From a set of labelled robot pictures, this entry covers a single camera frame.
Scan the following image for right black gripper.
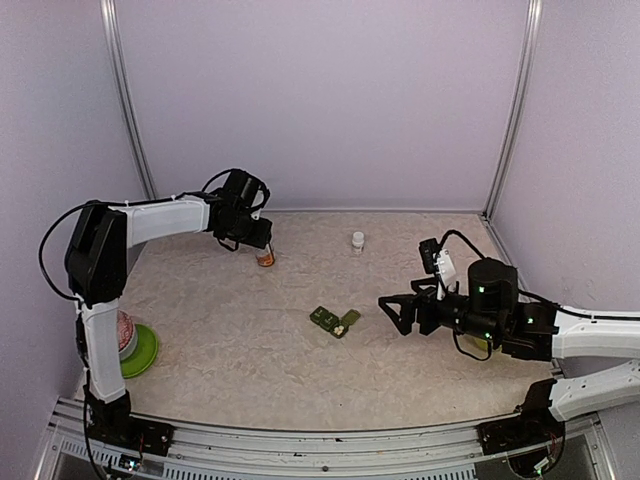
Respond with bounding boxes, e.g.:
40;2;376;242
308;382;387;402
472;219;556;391
379;276;503;343

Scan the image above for orange pill bottle grey cap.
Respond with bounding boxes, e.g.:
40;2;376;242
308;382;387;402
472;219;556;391
255;242;275;268

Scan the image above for green weekly pill organizer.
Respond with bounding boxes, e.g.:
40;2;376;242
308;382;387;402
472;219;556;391
309;306;361;339

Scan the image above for small white pill bottle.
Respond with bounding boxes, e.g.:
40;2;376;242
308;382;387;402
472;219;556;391
351;231;365;254

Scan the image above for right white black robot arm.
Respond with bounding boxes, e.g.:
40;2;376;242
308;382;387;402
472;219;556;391
378;238;639;444

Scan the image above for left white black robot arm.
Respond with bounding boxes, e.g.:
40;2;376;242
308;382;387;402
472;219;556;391
64;168;272;455

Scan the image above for green bowl right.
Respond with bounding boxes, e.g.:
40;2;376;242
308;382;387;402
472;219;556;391
470;337;494;353

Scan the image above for red patterned round tin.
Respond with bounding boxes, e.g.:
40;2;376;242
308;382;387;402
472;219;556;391
117;310;138;362

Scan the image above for green plate left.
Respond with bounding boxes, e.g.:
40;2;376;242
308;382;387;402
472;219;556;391
119;324;160;379

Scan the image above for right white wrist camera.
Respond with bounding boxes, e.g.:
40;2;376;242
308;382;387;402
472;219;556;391
419;238;457;300

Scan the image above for front aluminium rail base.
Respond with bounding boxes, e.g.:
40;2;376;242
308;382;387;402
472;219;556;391
34;394;616;480

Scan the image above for left aluminium frame post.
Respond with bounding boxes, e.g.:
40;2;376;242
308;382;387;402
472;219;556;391
100;0;159;200

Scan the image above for aluminium frame post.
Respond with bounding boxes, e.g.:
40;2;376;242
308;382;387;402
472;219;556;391
483;0;543;223
100;0;159;200

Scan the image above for right aluminium frame post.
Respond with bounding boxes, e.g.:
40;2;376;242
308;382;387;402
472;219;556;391
483;0;543;223

